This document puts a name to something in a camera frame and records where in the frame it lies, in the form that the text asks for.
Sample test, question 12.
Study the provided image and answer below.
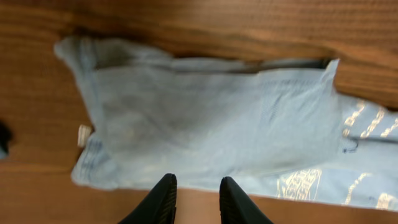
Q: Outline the light blue printed t-shirt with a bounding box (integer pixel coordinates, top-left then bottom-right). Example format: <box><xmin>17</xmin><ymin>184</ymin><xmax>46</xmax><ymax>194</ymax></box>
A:
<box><xmin>54</xmin><ymin>37</ymin><xmax>397</xmax><ymax>211</ymax></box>

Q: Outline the black folded garment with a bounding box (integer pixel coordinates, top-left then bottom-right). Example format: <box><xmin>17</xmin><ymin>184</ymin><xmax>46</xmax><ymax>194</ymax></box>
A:
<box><xmin>0</xmin><ymin>121</ymin><xmax>12</xmax><ymax>159</ymax></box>

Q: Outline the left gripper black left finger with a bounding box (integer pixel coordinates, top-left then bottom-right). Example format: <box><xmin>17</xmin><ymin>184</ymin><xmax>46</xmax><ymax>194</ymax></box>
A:
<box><xmin>119</xmin><ymin>174</ymin><xmax>177</xmax><ymax>224</ymax></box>

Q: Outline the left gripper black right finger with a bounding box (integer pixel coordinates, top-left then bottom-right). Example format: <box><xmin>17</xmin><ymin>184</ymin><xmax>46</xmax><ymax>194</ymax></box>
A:
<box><xmin>219</xmin><ymin>177</ymin><xmax>272</xmax><ymax>224</ymax></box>

